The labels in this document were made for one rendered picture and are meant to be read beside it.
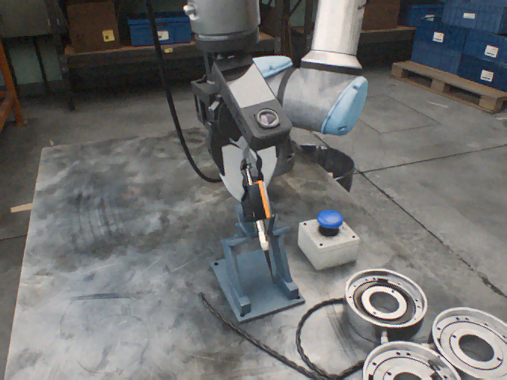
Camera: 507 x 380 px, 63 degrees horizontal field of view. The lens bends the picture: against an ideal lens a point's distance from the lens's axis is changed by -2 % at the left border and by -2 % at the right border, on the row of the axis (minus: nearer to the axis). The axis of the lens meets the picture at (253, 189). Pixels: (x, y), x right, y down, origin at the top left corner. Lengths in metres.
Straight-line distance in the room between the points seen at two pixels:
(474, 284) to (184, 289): 1.55
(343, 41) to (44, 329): 0.66
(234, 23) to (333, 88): 0.37
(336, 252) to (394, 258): 0.11
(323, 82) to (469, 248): 1.55
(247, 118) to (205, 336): 0.29
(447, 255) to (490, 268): 0.18
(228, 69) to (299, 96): 0.36
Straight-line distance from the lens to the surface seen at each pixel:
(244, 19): 0.46
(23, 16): 4.08
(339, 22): 0.81
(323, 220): 0.65
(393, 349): 0.55
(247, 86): 0.45
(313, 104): 0.80
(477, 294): 1.97
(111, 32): 3.80
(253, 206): 0.53
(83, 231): 0.80
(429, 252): 2.10
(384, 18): 4.67
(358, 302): 0.59
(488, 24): 4.22
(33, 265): 0.75
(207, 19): 0.46
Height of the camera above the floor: 1.24
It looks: 31 degrees down
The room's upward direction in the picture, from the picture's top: straight up
